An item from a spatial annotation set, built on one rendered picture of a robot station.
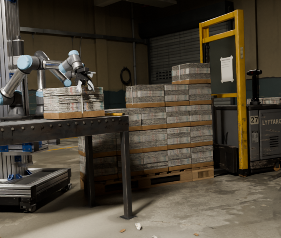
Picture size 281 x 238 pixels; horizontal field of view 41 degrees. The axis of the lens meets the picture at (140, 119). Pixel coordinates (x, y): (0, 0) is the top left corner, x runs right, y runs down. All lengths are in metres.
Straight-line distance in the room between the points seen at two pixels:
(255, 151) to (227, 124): 0.49
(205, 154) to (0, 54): 2.37
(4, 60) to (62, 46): 7.61
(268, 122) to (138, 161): 1.64
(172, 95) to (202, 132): 0.55
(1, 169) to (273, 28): 8.14
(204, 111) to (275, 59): 6.24
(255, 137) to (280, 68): 5.88
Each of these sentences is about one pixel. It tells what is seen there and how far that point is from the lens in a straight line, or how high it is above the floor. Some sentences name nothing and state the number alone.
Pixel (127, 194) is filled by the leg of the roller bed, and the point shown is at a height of 0.19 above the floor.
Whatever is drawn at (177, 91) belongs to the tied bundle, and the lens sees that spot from 4.03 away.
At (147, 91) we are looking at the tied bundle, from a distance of 3.86.
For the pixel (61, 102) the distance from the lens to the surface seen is 2.73.
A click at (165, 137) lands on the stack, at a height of 0.51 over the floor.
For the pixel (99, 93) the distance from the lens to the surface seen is 2.86.
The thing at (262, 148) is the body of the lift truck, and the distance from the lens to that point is 4.55.
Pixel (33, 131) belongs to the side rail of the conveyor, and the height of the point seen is 0.75.
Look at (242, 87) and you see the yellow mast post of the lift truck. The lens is 4.29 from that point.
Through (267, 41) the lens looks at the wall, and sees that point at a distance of 10.44.
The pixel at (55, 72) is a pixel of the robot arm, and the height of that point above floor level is 1.23.
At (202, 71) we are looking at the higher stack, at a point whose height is 1.20.
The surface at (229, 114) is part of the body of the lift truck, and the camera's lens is 4.66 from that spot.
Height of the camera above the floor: 0.92
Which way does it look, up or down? 3 degrees down
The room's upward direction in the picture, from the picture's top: 3 degrees counter-clockwise
